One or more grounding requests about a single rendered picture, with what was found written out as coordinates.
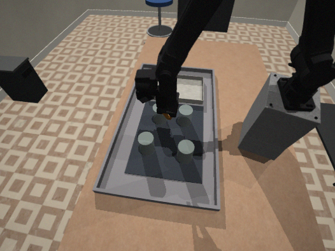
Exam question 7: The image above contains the clear glass jar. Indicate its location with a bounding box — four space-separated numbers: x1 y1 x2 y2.
153 103 167 125
177 140 194 164
138 132 155 155
178 104 193 127

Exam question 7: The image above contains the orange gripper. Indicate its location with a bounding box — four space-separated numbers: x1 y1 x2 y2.
157 92 180 120

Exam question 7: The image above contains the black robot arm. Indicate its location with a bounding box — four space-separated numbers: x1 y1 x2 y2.
134 0 335 111

